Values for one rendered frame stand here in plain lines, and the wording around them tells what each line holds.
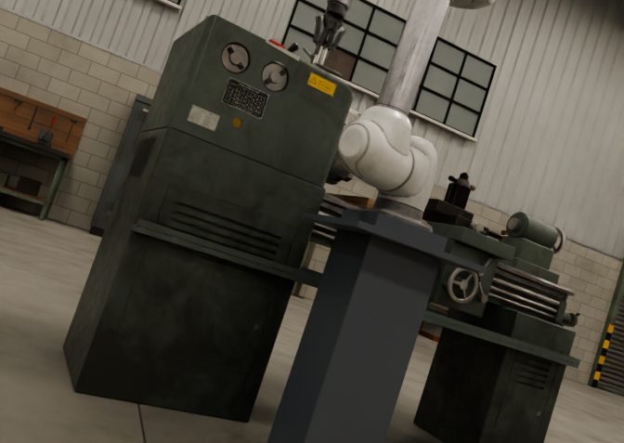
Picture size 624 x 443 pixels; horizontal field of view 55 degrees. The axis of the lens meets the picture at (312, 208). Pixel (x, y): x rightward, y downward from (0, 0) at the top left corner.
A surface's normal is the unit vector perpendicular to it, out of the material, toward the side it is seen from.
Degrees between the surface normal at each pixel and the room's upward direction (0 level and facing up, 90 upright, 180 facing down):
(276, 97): 90
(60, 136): 90
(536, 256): 90
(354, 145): 96
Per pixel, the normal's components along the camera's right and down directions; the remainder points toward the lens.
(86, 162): 0.33, 0.04
